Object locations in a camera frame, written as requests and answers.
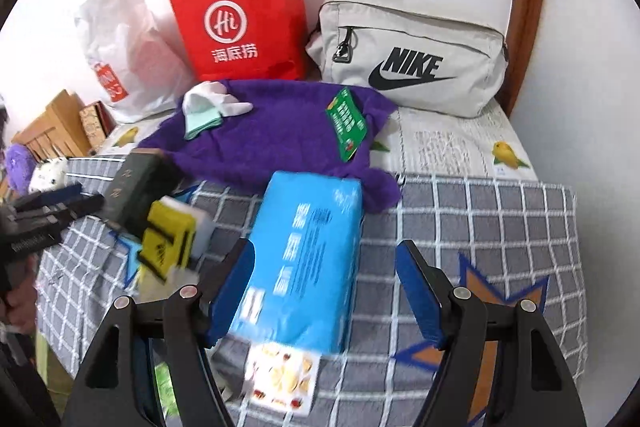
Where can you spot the blue tissue pack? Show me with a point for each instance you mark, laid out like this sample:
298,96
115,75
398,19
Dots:
300,247

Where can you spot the brown wooden frame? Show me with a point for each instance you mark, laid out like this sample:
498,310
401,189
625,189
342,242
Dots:
530,7

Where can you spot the white spotted plush toy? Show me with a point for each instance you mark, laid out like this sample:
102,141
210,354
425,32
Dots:
47,174

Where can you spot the yellow small bag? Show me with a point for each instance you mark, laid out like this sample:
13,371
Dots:
165,237

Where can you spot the person's left hand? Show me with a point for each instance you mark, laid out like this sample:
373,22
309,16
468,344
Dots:
22,307

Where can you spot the purple fleece cloth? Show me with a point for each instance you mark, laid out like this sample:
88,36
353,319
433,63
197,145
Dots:
280,132

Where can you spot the dark green box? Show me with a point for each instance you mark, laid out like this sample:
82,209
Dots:
135,187

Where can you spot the patterned box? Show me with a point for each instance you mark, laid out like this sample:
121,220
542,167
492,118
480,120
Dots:
95,124

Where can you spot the white plastic bag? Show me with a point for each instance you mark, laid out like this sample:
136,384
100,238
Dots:
125,42

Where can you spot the grey checked blanket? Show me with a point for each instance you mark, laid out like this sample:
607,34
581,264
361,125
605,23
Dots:
475,217

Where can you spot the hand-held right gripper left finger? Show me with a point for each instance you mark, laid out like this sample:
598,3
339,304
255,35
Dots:
235,292

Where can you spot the grey Nike backpack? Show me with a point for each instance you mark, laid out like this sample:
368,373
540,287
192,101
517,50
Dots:
425,32

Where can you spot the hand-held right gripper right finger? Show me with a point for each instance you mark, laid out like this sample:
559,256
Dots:
420,292

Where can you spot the purple plush toy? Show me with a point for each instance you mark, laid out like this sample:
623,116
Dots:
20,169

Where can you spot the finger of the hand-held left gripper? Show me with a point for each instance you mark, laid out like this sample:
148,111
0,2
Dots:
75,209
62,193

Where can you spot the food print snack packet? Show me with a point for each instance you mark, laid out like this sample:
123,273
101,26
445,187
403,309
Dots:
282,377

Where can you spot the white and mint socks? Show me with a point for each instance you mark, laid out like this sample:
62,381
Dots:
210,102

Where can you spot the green card packet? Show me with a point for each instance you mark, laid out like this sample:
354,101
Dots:
345,127

